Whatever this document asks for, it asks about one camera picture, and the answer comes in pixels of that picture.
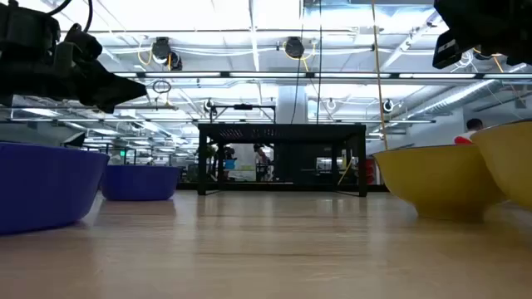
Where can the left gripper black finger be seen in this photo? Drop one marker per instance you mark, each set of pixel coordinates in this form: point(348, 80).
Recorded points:
point(112, 93)

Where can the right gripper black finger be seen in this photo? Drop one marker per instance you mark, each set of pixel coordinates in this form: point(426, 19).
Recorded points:
point(451, 53)

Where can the blue mini bowl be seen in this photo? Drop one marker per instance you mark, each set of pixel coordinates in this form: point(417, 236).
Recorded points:
point(45, 187)
point(139, 182)

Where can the yellow bowl with patterned inside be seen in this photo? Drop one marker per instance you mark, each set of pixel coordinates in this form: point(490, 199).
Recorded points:
point(436, 178)
point(511, 158)

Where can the person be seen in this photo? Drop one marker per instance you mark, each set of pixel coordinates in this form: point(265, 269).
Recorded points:
point(469, 132)

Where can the black mesh metal rack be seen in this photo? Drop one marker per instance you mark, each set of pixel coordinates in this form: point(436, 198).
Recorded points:
point(282, 133)

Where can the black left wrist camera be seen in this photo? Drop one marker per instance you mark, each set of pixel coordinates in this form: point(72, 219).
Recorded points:
point(83, 43)

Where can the black overhead camera frame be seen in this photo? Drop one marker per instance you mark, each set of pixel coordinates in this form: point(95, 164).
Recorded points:
point(243, 106)

